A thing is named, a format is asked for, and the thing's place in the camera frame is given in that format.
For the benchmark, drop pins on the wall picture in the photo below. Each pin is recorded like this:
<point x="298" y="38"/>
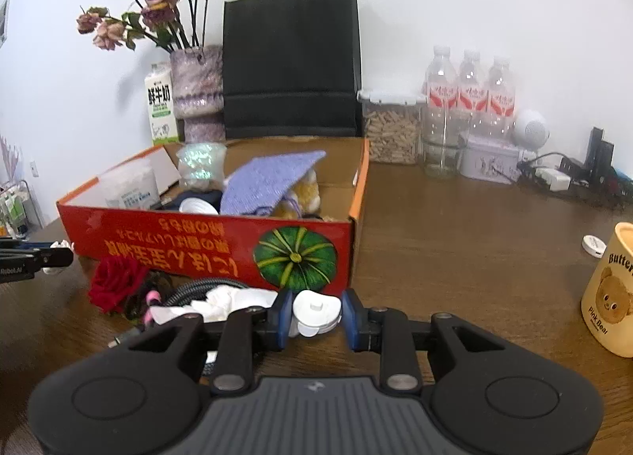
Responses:
<point x="4" y="20"/>

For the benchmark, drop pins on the white charger plug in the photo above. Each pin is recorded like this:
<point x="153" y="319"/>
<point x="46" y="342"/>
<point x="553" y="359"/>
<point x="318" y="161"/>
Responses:
<point x="554" y="179"/>

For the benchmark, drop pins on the black paper bag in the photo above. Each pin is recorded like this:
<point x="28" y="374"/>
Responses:
<point x="292" y="64"/>

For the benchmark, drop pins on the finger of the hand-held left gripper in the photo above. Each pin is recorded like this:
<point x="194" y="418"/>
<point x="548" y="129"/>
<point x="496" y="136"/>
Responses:
<point x="29" y="244"/>
<point x="57" y="257"/>

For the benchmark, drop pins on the white green milk carton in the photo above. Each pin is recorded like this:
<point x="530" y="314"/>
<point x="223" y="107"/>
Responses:
<point x="160" y="109"/>

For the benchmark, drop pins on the yellow plush toy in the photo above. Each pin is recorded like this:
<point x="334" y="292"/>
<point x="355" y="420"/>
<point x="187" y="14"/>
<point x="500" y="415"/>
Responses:
<point x="306" y="193"/>

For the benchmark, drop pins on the red fabric rose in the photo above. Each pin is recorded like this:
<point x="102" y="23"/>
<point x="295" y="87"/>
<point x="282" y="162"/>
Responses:
<point x="116" y="279"/>

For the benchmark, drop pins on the pale tin box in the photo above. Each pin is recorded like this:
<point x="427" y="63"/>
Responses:
<point x="489" y="160"/>

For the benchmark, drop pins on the white round cap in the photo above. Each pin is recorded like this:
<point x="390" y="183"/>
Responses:
<point x="593" y="246"/>

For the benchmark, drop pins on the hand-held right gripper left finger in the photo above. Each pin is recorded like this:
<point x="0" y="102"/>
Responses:
<point x="283" y="316"/>

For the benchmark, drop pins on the clear container of pellets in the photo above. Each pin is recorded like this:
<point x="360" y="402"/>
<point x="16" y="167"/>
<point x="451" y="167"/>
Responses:
<point x="390" y="133"/>

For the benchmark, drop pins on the navy zip case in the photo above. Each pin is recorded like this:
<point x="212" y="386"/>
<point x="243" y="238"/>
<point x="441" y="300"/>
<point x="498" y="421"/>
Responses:
<point x="211" y="196"/>

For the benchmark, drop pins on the black power strip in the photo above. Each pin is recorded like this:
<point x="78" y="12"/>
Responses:
<point x="593" y="193"/>

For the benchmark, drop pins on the black upright device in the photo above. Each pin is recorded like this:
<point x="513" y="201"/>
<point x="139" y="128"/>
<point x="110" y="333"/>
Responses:
<point x="599" y="148"/>

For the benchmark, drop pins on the clear cotton swab box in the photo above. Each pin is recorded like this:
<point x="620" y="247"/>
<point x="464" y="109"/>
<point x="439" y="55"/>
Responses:
<point x="131" y="188"/>

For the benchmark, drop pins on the purple fuzzy vase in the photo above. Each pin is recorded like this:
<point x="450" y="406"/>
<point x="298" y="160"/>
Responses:
<point x="198" y="84"/>

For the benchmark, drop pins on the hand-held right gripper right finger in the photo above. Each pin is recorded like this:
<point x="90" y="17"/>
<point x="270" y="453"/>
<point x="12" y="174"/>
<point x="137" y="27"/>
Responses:
<point x="348" y="316"/>

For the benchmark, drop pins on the small white dish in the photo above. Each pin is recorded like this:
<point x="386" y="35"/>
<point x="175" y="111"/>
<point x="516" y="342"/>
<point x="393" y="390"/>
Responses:
<point x="198" y="206"/>

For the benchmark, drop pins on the purple wall decal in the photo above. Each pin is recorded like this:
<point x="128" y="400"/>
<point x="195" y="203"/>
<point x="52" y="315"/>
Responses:
<point x="10" y="158"/>

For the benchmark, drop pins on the red cardboard box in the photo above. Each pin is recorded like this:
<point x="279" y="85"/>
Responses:
<point x="198" y="247"/>

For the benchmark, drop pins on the yellow bear mug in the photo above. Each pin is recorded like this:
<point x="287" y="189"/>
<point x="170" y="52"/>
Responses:
<point x="608" y="296"/>

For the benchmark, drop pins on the clear drinking glass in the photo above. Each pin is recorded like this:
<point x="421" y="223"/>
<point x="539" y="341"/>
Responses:
<point x="440" y="158"/>

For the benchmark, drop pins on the white wall outlet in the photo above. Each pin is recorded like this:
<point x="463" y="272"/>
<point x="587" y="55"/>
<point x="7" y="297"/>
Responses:
<point x="34" y="168"/>

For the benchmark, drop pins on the white round speaker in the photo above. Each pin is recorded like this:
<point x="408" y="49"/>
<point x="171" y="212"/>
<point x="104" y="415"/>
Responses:
<point x="531" y="128"/>

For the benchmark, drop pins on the brown wooden desk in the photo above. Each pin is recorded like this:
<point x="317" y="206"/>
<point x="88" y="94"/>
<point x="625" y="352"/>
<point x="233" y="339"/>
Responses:
<point x="470" y="262"/>

